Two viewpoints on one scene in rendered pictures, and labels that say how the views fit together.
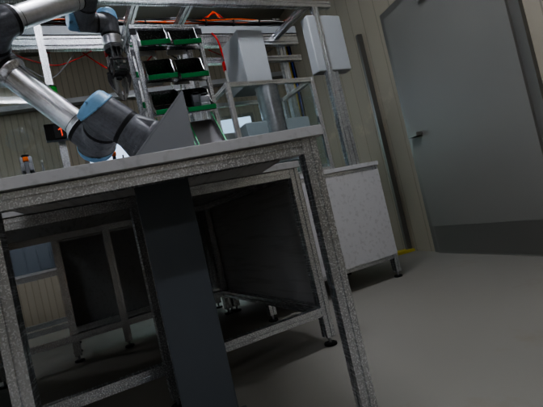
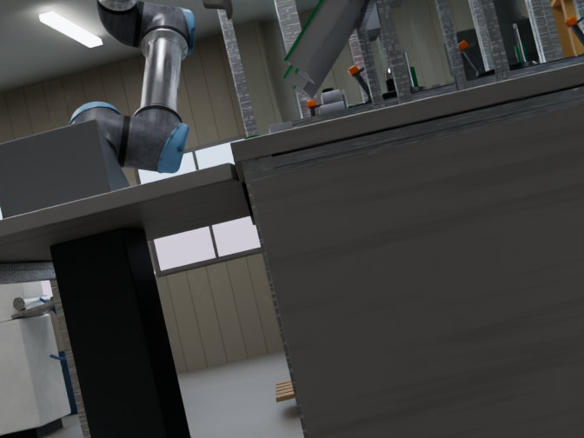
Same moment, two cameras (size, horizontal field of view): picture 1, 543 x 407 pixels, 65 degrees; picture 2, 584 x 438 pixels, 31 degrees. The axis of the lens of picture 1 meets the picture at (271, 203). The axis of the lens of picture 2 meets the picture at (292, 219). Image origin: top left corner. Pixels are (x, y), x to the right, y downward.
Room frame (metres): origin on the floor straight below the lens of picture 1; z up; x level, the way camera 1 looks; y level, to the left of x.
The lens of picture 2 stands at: (2.66, -1.50, 0.64)
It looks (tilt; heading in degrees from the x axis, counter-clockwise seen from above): 3 degrees up; 115
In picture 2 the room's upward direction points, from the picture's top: 13 degrees counter-clockwise
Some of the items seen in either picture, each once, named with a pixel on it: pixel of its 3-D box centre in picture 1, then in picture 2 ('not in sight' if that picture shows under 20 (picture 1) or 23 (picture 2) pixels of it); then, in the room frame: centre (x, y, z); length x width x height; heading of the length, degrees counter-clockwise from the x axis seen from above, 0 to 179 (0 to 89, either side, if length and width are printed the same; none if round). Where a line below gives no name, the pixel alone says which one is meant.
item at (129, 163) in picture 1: (157, 177); (118, 225); (1.41, 0.35, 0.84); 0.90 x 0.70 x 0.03; 106
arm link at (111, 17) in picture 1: (107, 23); not in sight; (1.69, 0.48, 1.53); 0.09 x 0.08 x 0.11; 127
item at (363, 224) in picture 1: (304, 237); not in sight; (3.18, -0.18, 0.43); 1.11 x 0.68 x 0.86; 117
